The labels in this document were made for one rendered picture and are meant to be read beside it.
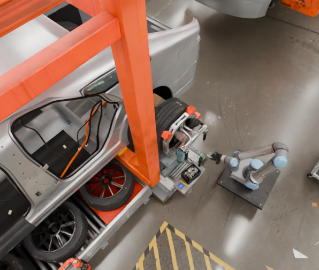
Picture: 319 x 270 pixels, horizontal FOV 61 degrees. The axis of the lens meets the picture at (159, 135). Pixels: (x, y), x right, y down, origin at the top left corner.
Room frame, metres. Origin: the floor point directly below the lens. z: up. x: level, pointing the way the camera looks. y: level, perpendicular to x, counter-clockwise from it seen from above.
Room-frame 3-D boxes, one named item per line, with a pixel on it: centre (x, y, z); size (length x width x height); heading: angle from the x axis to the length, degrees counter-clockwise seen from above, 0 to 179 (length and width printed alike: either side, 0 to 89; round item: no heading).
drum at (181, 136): (1.67, -0.29, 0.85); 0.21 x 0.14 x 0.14; 44
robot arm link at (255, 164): (1.34, -1.10, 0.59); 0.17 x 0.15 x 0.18; 156
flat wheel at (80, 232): (0.83, 1.24, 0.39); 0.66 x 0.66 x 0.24
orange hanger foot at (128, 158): (1.54, 0.37, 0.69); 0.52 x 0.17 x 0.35; 44
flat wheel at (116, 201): (1.37, 0.69, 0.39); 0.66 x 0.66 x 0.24
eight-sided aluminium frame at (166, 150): (1.72, -0.24, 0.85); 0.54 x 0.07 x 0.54; 134
